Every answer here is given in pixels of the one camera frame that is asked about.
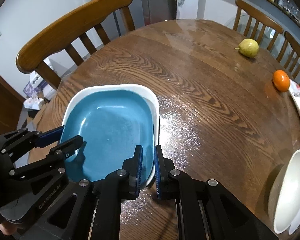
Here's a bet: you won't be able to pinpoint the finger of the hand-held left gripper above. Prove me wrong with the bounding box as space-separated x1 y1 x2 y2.
0 126 65 155
9 135 83 180

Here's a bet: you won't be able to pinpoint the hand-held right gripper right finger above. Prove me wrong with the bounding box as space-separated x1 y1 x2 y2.
154 144 279 240

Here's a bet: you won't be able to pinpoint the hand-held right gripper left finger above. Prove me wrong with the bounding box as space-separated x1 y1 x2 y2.
19 144 144 240

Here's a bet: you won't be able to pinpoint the plain blue square plate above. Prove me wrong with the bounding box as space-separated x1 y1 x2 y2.
58 90 155 182

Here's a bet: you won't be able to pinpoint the large grey bowl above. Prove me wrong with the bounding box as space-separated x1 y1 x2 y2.
268 149 300 234

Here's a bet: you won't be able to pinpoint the person's left hand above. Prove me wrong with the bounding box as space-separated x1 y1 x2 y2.
0 223 17 236

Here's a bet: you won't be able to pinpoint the white tissue pack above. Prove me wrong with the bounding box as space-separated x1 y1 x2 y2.
24 96 44 110

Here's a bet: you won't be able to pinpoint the white and purple boxes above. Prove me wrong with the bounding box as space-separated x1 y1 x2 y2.
23 71 55 98

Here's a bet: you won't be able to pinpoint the brown wooden cabinet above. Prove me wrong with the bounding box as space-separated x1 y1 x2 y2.
0 65 24 137

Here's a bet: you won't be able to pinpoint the wooden dining chair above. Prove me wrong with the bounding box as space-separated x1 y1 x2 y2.
16 0 136 90
234 0 284 52
275 31 300 88

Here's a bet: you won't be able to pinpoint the orange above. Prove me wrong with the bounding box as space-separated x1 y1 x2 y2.
272 69 290 92

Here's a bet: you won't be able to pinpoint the green pear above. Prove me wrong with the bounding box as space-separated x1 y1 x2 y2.
234 39 259 58

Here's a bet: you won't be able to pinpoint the grey refrigerator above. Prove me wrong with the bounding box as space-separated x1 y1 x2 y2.
105 0 178 27

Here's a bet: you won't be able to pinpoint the wooden wall shelf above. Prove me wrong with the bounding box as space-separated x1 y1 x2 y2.
227 0 300 35

